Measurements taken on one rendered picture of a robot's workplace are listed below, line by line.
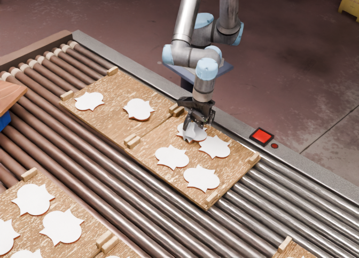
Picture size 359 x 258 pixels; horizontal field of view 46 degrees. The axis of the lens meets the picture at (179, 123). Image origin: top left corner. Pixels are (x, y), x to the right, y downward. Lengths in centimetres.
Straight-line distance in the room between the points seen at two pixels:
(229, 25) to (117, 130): 72
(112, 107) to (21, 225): 65
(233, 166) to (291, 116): 184
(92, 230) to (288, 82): 269
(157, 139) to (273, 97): 201
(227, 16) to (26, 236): 122
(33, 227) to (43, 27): 312
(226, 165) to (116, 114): 52
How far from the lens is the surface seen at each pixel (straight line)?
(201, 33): 211
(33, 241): 145
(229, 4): 189
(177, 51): 160
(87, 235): 143
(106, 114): 182
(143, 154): 165
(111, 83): 199
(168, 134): 172
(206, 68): 148
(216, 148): 168
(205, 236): 145
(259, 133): 181
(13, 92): 183
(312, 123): 343
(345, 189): 173
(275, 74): 386
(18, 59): 221
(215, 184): 155
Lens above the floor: 213
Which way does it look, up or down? 42 degrees down
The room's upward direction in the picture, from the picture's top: 5 degrees clockwise
